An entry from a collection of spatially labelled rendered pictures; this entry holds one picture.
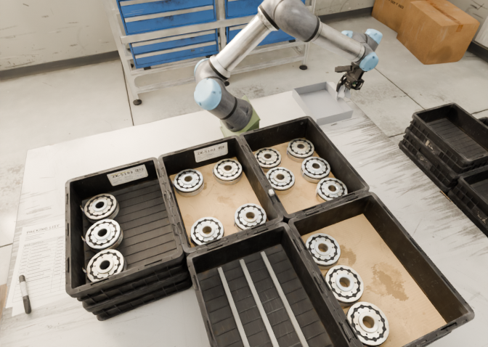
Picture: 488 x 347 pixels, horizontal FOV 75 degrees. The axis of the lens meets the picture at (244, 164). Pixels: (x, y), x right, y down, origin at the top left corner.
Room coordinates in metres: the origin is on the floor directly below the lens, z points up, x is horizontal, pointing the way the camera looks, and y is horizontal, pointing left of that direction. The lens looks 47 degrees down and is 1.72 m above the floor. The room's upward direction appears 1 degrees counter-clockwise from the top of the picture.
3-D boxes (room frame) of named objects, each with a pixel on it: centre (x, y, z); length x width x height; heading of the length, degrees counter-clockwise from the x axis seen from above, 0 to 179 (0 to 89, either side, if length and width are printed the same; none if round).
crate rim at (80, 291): (0.53, 0.37, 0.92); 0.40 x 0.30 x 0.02; 20
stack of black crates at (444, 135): (1.26, -1.15, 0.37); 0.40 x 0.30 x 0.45; 19
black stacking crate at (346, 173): (0.74, -0.19, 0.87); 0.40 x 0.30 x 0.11; 20
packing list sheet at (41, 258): (0.51, 0.68, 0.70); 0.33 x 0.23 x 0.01; 19
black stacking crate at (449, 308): (0.37, -0.33, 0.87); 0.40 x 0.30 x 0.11; 20
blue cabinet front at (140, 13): (2.49, 0.54, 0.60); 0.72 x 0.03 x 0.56; 109
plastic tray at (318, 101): (1.33, -0.40, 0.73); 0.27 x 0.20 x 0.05; 18
